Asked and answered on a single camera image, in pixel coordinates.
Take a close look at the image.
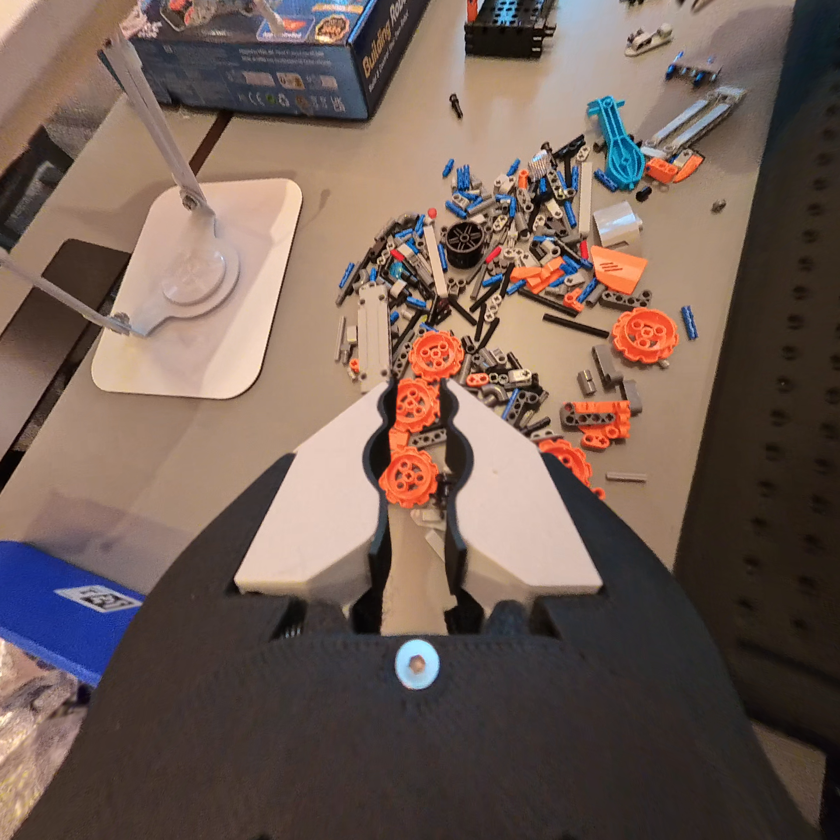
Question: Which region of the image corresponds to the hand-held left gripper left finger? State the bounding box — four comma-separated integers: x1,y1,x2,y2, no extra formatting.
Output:
234,384,397,631

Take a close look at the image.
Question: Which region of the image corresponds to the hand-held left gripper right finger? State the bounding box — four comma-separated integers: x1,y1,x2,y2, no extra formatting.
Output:
444,389,605,634

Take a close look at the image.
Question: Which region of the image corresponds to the pile of plastic building pieces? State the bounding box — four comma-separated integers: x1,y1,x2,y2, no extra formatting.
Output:
334,129,704,510

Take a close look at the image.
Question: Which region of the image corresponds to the turquoise connector piece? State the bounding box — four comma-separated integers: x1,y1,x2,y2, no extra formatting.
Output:
586,95,649,193

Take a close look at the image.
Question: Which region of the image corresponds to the white book stand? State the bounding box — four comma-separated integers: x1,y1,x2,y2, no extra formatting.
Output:
0,0,304,400

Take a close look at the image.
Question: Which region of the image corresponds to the blue storage bin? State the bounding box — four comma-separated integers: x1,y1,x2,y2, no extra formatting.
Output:
0,541,148,686

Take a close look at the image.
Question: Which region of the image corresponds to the orange panel piece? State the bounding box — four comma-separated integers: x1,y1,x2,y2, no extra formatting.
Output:
588,246,651,298

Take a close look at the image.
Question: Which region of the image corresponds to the black spoked wheel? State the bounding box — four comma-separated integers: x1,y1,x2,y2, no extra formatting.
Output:
441,221,488,271

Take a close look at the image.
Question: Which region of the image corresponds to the white panel piece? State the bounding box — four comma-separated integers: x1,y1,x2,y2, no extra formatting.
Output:
594,200,645,249

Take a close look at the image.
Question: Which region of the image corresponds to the clear plastic parts bag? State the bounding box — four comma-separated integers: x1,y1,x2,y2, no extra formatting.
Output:
0,641,95,821

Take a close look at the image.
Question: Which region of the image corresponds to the blue cardboard kit box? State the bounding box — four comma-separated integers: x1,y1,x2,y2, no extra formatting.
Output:
125,0,434,123

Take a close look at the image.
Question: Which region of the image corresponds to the small black machine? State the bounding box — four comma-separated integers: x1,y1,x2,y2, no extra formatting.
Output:
464,0,559,59

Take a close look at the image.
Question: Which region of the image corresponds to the long grey frame piece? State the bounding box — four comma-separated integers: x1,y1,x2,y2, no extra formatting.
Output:
344,287,396,395

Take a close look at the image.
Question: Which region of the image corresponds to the grey frame with orange bracket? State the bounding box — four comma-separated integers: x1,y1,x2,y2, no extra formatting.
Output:
644,84,749,185

